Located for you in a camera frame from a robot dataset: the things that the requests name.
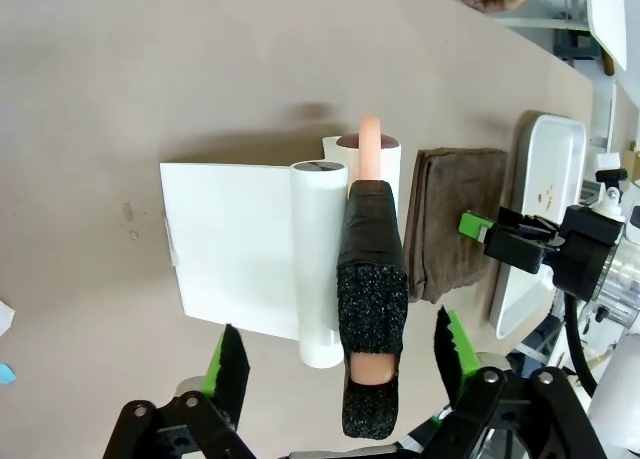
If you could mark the blue paper scrap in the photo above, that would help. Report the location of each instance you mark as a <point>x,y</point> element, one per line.
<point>6,373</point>

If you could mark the white paper scrap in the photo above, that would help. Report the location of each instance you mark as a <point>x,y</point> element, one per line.
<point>5,319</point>

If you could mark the pink lint roller black grip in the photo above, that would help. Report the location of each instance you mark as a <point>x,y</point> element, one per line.
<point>370,299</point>

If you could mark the white folding tablet stand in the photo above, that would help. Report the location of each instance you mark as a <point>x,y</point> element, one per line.
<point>230,249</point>

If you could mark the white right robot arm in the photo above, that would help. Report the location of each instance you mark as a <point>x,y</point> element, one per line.
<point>622,289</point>

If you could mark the cardboard box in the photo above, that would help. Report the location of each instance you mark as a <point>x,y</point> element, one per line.
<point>632,164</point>

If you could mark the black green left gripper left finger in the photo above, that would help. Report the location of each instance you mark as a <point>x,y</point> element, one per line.
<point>231,374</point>

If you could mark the silver metal tray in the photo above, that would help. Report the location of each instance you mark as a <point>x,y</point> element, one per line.
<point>547,164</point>

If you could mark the white side table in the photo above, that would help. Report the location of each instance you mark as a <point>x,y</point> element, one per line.
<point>607,19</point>

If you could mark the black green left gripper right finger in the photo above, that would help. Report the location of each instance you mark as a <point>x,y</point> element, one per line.
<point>500,409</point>

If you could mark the brown towel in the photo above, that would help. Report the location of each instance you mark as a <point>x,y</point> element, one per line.
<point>452,219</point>

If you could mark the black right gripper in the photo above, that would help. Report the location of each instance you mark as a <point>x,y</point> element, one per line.
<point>585,254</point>

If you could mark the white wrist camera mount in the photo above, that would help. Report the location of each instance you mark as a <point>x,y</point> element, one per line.
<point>611,194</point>

